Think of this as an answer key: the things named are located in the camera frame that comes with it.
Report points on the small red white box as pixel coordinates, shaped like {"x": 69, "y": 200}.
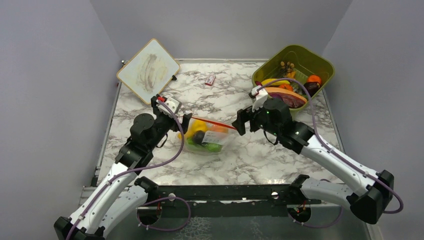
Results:
{"x": 209, "y": 81}

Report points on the dark twig with brown nuts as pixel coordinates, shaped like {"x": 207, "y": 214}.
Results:
{"x": 287, "y": 67}

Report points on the orange toy tangerine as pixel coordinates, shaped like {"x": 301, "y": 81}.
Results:
{"x": 314, "y": 79}

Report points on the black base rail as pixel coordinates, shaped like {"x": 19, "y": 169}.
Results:
{"x": 215, "y": 201}

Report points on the peach toy fruit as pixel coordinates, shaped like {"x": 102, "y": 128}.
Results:
{"x": 219, "y": 129}

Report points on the small orange toy pumpkin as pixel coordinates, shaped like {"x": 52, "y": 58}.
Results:
{"x": 287, "y": 87}

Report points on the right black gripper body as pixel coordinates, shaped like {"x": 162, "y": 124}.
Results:
{"x": 258, "y": 120}

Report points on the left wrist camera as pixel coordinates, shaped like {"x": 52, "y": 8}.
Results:
{"x": 168, "y": 105}

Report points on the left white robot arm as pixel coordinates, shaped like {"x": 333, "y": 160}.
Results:
{"x": 114, "y": 199}

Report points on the black toy fruit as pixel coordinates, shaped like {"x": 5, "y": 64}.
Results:
{"x": 198, "y": 137}

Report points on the clear zip top bag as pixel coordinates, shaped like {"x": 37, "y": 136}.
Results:
{"x": 224, "y": 139}

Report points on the yellow toy bell pepper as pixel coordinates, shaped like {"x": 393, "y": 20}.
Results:
{"x": 195, "y": 125}

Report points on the yellow toy banana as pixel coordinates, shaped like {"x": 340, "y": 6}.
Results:
{"x": 273, "y": 82}

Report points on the small whiteboard with wooden frame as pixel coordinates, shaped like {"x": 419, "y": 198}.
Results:
{"x": 149, "y": 71}

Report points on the red toy steak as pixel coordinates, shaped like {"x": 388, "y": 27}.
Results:
{"x": 294, "y": 102}

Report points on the olive green plastic bin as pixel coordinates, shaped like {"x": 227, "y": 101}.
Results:
{"x": 304, "y": 63}

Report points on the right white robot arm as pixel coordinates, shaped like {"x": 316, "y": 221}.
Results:
{"x": 364, "y": 191}

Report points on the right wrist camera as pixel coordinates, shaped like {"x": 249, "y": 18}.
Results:
{"x": 259, "y": 96}

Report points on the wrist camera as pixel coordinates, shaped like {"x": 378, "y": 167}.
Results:
{"x": 259, "y": 96}
{"x": 168, "y": 105}

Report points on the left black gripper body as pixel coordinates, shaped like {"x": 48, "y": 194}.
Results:
{"x": 164, "y": 124}

